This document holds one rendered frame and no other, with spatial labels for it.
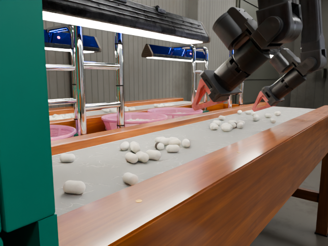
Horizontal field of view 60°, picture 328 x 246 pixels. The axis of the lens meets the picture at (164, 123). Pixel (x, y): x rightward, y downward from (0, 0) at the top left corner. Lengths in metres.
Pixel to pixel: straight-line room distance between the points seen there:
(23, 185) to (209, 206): 0.32
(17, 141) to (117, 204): 0.23
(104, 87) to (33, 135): 2.67
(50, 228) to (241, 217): 0.44
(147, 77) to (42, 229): 3.11
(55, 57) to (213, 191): 2.22
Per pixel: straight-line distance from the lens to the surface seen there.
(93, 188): 0.50
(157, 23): 0.78
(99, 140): 0.81
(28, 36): 0.17
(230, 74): 0.60
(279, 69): 1.04
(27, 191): 0.18
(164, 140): 0.77
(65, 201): 0.47
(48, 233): 0.20
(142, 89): 3.22
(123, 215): 0.35
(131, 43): 3.11
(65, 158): 0.66
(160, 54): 1.67
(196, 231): 0.43
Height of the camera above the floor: 0.92
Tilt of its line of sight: 9 degrees down
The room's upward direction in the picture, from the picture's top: straight up
